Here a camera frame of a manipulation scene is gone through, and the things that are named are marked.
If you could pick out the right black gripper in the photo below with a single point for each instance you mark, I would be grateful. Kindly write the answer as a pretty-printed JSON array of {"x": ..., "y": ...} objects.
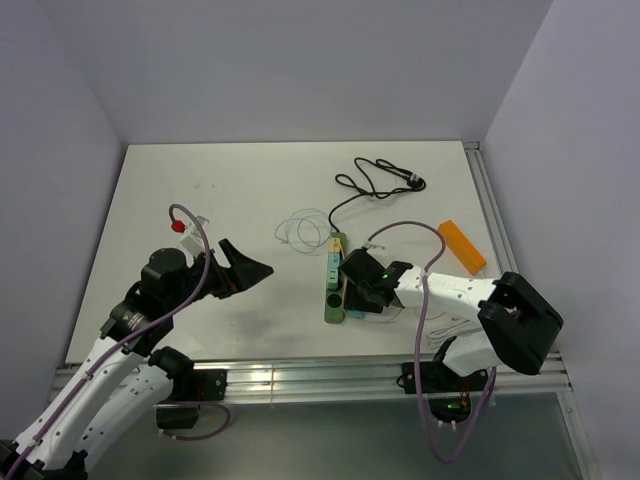
[{"x": 352, "y": 299}]

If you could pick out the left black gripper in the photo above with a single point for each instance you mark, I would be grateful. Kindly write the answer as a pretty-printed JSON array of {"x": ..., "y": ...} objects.
[{"x": 242, "y": 273}]

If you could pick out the green plug adapter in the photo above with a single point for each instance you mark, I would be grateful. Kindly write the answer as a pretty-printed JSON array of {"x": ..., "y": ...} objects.
[{"x": 334, "y": 282}]

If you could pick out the light blue plug adapter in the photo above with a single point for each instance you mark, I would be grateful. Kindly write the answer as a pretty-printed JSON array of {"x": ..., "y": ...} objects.
[{"x": 334, "y": 260}]

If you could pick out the yellow plug adapter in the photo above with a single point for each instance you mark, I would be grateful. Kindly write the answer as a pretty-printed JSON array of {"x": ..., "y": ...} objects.
[{"x": 336, "y": 245}]

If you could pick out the teal plug adapter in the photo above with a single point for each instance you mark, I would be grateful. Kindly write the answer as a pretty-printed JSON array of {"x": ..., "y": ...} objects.
[{"x": 355, "y": 314}]

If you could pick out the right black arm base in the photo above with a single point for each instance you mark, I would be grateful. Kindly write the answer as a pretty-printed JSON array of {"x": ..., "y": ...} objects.
[{"x": 449, "y": 396}]

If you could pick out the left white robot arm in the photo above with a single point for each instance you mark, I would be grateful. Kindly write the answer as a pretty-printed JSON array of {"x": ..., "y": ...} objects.
[{"x": 125, "y": 371}]

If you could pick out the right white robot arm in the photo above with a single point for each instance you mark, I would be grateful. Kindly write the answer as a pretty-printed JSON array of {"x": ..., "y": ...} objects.
[{"x": 517, "y": 326}]

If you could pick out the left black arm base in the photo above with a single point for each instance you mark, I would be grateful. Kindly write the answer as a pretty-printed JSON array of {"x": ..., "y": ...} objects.
[{"x": 192, "y": 394}]

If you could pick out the green power strip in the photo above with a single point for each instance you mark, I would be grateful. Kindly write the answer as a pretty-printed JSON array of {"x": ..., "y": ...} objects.
[{"x": 334, "y": 312}]

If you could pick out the orange rectangular block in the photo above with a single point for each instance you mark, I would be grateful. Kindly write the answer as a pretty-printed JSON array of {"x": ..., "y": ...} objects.
[{"x": 462, "y": 248}]

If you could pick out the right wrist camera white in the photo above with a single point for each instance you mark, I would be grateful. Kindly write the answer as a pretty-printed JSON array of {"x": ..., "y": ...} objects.
[{"x": 369, "y": 245}]

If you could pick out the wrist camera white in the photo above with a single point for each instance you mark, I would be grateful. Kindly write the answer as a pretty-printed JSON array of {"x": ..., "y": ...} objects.
[
  {"x": 191, "y": 240},
  {"x": 369, "y": 245}
]

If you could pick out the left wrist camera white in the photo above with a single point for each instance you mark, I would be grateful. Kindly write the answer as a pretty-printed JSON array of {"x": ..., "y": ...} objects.
[{"x": 191, "y": 240}]

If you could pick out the aluminium rail frame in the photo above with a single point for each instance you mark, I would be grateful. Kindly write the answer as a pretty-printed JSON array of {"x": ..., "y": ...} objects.
[{"x": 273, "y": 340}]

